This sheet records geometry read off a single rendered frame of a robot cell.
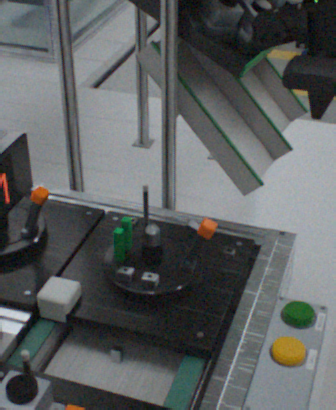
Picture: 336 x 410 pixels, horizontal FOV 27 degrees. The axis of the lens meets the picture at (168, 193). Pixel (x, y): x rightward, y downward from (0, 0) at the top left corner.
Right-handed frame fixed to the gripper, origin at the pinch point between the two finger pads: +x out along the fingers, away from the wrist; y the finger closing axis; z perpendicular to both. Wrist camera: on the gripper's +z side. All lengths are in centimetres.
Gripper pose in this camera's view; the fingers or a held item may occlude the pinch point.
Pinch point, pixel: (319, 91)
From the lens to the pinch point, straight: 85.8
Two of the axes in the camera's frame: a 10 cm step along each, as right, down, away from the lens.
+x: 0.0, 8.4, 5.5
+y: -3.3, 5.2, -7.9
